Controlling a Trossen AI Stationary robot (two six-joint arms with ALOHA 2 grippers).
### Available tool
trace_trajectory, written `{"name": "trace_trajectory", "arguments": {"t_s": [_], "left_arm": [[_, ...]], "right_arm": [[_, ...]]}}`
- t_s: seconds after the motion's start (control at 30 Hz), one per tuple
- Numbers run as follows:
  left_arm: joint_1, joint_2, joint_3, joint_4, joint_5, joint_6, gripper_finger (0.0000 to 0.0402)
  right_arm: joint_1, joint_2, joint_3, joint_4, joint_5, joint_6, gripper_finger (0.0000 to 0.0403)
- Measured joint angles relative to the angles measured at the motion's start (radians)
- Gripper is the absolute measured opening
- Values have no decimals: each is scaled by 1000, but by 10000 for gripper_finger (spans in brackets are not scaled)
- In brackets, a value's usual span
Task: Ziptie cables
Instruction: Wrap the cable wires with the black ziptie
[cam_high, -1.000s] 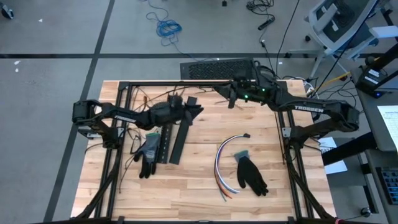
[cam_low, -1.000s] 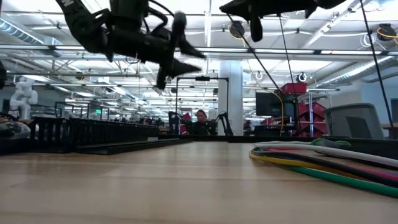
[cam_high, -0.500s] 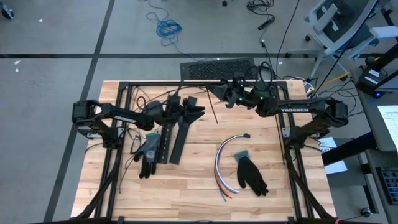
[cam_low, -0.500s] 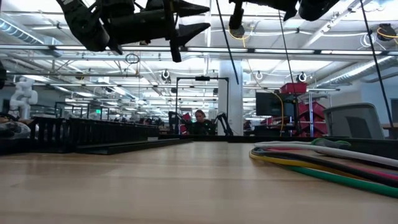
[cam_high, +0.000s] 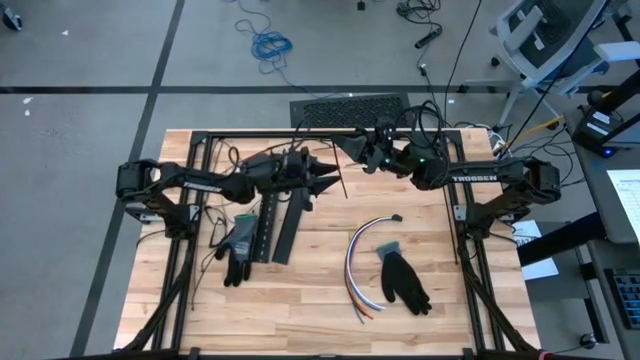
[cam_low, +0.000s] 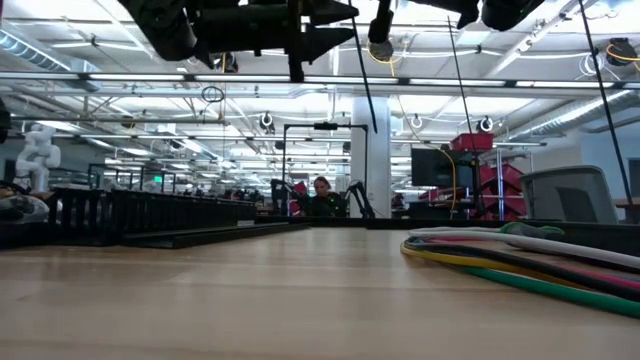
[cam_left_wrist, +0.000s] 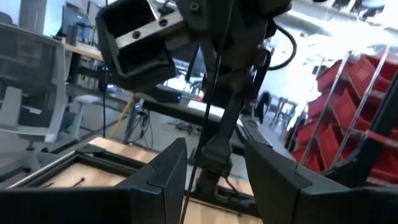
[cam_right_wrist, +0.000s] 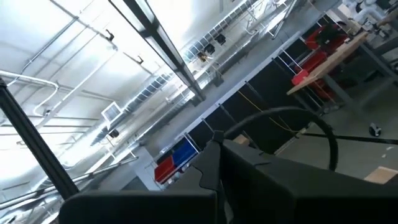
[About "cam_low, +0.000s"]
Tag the red bin shelf rack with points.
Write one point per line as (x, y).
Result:
(505, 180)

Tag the white robot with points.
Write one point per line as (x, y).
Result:
(37, 155)

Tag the black zip tie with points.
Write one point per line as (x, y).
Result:
(366, 82)

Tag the grey mesh office chair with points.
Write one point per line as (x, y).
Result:
(570, 190)

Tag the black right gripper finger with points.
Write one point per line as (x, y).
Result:
(382, 20)

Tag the black duct cover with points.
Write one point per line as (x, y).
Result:
(210, 235)

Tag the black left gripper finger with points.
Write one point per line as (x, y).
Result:
(322, 42)
(325, 12)

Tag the white pillar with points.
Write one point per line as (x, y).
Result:
(380, 160)

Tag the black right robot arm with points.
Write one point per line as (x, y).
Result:
(510, 12)

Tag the long ceiling light bar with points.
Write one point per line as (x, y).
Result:
(150, 77)

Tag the person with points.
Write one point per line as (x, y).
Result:
(324, 187)

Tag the computer monitor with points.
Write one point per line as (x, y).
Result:
(430, 167)

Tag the black camera stand frame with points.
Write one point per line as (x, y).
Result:
(325, 126)

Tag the silver ventilation duct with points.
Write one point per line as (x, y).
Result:
(30, 52)
(575, 115)

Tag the wooden desk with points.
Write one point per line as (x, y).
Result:
(627, 202)

